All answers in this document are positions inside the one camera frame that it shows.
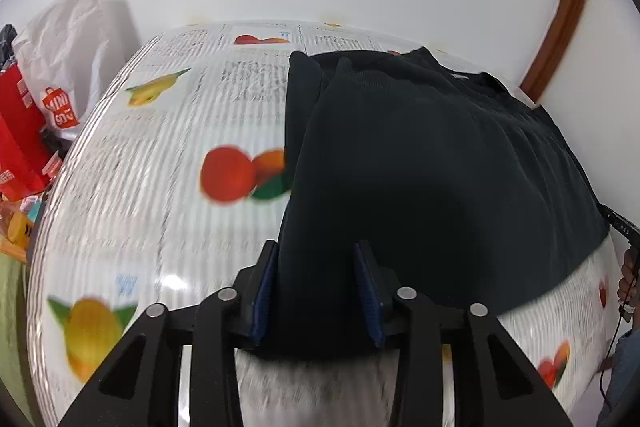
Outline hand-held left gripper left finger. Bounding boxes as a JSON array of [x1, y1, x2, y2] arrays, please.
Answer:
[[59, 239, 281, 427]]

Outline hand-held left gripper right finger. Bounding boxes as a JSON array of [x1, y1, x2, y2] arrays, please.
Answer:
[[352, 239, 573, 427]]

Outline black garment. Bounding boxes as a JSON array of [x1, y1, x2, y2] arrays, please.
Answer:
[[276, 47, 612, 360]]

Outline person's right forearm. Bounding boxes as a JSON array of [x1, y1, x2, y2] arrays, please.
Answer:
[[602, 327, 640, 427]]

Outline person's right hand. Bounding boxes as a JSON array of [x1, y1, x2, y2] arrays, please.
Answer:
[[616, 248, 640, 308]]

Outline fruit print tablecloth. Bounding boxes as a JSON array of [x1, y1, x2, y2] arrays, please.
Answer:
[[27, 21, 640, 427]]

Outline orange snack packets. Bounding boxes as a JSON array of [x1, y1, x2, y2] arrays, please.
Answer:
[[0, 194, 49, 265]]

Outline green bedding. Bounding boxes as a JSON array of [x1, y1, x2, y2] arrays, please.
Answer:
[[0, 254, 39, 413]]

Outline red paper bag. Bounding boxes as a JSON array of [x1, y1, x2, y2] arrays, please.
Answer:
[[0, 62, 52, 204]]

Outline white shopping bag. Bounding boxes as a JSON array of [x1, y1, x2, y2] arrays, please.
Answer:
[[12, 0, 143, 142]]

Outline black bag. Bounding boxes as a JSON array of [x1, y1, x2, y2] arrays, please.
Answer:
[[0, 24, 19, 70]]

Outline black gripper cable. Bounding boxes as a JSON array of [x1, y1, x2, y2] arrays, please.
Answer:
[[597, 314, 629, 414]]

